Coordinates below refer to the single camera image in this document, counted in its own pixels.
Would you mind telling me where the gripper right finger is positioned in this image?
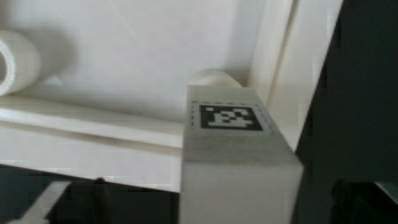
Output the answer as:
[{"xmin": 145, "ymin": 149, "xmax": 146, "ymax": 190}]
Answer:
[{"xmin": 329, "ymin": 180, "xmax": 398, "ymax": 224}]

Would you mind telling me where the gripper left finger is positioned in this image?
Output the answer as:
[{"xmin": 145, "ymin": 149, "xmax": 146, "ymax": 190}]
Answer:
[{"xmin": 17, "ymin": 178, "xmax": 180, "ymax": 224}]

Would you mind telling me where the white table leg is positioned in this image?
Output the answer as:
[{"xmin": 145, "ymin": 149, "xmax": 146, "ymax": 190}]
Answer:
[{"xmin": 180, "ymin": 70, "xmax": 304, "ymax": 224}]

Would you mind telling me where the white square tabletop part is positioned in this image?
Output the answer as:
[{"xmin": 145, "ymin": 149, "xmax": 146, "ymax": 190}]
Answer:
[{"xmin": 0, "ymin": 0, "xmax": 345, "ymax": 194}]

